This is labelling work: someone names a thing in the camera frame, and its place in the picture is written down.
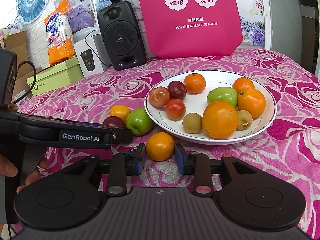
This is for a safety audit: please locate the brown kiwi fruit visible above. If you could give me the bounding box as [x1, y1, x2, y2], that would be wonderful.
[182, 113, 202, 134]
[237, 110, 253, 131]

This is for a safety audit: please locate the oblong green apple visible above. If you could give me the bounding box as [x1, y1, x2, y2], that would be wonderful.
[126, 108, 153, 136]

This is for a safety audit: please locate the dark red plum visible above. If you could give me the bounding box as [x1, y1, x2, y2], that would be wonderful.
[102, 116, 126, 129]

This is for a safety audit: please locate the small yellow orange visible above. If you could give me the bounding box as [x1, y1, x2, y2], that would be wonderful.
[110, 105, 131, 122]

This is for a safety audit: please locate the large orange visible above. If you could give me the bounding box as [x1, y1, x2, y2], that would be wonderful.
[202, 101, 239, 139]

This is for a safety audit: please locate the red yellow apple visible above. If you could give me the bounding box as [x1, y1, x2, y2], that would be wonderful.
[165, 99, 186, 121]

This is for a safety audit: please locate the small red apple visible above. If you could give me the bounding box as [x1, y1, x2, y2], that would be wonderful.
[149, 87, 170, 107]

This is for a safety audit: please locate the dark red apple front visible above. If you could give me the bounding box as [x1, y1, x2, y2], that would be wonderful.
[167, 81, 187, 101]

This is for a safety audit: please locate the round green apple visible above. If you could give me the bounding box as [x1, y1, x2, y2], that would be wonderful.
[207, 87, 238, 108]

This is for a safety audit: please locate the person left hand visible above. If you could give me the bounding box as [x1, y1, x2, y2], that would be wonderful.
[0, 154, 49, 193]

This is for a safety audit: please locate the white round plate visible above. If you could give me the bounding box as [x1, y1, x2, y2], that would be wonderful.
[144, 70, 277, 145]

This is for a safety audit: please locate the green cardboard box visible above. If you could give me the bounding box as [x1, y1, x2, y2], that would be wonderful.
[31, 57, 84, 96]

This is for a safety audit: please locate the brown cardboard box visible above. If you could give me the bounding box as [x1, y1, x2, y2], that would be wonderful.
[1, 30, 42, 104]

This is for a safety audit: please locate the orange white plastic package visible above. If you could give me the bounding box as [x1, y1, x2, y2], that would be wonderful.
[44, 0, 74, 66]

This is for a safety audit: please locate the white cup box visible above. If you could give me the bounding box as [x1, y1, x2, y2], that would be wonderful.
[74, 35, 108, 77]

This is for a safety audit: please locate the pink rose tablecloth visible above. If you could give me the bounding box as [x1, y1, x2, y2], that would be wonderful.
[18, 49, 319, 239]

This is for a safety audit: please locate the black speaker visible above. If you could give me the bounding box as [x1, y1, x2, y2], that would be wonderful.
[97, 0, 146, 71]

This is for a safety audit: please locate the bedding poster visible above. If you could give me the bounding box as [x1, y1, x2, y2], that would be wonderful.
[54, 0, 98, 43]

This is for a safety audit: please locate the magenta tote bag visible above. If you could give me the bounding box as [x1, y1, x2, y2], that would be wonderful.
[139, 0, 243, 59]

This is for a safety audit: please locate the black speaker cable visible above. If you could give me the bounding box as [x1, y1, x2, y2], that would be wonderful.
[84, 29, 112, 68]

